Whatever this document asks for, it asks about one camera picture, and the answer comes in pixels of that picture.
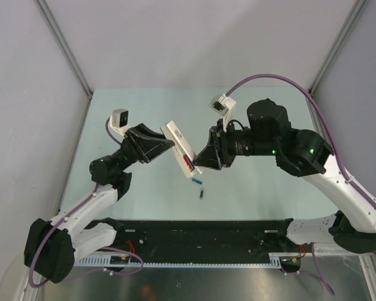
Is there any light blue battery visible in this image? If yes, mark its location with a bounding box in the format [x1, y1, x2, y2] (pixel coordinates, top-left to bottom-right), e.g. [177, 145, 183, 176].
[192, 178, 202, 185]

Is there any white remote control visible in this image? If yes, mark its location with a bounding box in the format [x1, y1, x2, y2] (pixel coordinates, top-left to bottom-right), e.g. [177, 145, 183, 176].
[160, 121, 203, 178]

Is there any white slotted cable duct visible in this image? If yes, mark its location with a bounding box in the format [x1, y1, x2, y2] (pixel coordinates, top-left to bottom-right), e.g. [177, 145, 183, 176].
[71, 252, 301, 269]

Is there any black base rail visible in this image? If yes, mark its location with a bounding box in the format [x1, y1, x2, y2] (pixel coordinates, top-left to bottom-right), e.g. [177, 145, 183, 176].
[90, 219, 342, 265]

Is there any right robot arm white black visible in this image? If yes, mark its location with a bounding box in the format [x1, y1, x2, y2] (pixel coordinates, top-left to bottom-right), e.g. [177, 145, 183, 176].
[194, 98, 376, 254]

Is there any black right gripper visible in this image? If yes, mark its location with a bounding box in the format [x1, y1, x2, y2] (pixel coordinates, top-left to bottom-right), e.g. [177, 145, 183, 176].
[193, 119, 278, 171]

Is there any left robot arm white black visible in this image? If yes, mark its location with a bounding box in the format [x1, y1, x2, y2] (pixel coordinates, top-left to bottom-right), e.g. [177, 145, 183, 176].
[24, 124, 175, 288]

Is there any right aluminium frame post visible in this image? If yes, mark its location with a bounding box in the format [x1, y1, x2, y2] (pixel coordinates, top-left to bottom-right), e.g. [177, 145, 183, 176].
[307, 0, 369, 98]

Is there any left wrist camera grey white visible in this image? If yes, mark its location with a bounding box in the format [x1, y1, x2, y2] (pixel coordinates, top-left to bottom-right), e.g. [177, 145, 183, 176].
[110, 109, 130, 137]

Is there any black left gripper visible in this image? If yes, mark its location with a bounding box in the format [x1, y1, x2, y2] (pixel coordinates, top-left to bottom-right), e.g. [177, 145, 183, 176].
[112, 123, 178, 172]

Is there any aluminium frame post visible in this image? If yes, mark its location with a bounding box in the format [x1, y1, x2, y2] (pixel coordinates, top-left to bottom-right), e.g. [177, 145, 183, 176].
[307, 0, 369, 98]
[34, 0, 93, 100]

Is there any left aluminium frame post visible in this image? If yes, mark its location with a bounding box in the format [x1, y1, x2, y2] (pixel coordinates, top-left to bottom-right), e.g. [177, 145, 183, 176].
[34, 0, 93, 100]

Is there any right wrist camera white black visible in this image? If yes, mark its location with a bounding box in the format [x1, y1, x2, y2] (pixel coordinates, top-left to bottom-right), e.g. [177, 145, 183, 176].
[210, 94, 236, 132]

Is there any dark blue battery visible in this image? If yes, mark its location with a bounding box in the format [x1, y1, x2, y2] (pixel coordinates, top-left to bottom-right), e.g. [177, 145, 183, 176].
[184, 156, 195, 170]

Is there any red orange battery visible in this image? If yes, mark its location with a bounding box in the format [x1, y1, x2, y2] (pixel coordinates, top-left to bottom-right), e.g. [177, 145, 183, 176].
[183, 155, 195, 172]

